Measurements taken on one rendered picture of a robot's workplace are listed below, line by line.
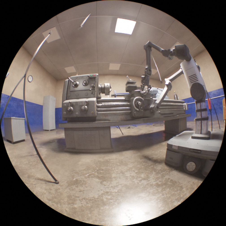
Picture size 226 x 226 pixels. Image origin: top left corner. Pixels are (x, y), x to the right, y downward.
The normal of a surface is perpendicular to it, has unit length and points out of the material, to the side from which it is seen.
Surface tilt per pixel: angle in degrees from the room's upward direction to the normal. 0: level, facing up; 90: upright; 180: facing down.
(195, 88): 90
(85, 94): 90
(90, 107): 90
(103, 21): 180
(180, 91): 90
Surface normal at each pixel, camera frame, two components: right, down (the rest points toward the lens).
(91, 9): 0.06, 1.00
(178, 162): -0.63, -0.03
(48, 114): 0.12, -0.08
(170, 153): -0.96, 0.03
